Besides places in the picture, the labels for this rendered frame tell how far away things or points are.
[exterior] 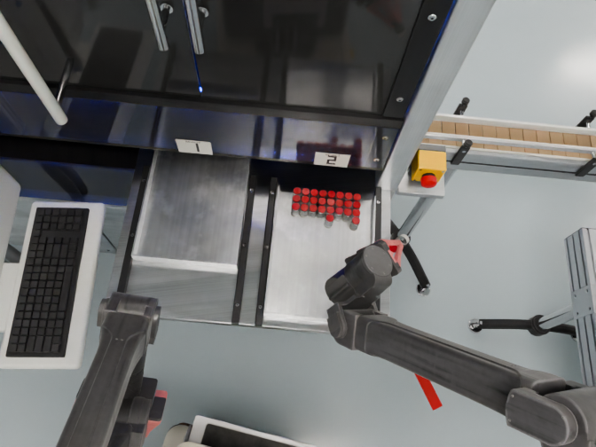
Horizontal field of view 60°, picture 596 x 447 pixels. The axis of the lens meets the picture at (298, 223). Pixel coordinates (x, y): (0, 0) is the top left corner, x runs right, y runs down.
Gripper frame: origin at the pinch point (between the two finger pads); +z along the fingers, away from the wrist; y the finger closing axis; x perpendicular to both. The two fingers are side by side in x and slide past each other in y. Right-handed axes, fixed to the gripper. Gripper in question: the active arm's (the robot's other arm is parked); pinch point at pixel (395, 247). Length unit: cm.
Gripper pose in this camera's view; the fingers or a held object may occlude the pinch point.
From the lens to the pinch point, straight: 103.2
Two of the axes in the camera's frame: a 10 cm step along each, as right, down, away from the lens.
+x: -5.1, -8.6, 0.0
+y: 5.9, -3.5, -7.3
